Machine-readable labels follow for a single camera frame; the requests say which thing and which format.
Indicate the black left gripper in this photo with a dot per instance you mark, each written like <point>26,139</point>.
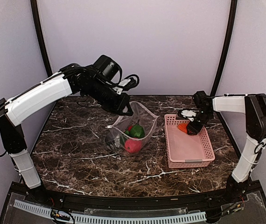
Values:
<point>118,108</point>

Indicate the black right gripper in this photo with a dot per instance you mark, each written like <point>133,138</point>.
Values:
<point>195,129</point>

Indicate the green lime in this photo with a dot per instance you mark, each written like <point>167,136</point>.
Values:
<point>137,132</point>

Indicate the clear zip top bag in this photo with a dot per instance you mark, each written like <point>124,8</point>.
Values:
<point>141,116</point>

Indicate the red orange mango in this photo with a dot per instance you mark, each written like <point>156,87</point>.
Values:
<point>183,127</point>

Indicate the green cucumber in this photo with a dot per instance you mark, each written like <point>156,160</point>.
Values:
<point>122,139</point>

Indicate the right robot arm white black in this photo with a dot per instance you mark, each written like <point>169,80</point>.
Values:
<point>253,106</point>

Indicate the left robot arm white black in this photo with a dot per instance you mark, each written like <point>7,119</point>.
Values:
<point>91,80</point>

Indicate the pink perforated plastic basket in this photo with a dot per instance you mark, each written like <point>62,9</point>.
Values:
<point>183,150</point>

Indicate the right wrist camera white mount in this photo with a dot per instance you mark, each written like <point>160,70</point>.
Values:
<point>189,114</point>

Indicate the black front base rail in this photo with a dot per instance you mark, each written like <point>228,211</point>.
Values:
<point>243,208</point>

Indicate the left black frame post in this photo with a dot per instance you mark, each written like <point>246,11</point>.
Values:
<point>40,37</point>

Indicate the black frame post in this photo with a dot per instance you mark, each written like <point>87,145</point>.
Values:
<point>40,37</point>
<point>225,48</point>

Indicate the right black frame post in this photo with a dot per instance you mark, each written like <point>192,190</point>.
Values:
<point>225,48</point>

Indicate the white slotted cable duct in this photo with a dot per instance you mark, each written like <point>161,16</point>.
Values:
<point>77,218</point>

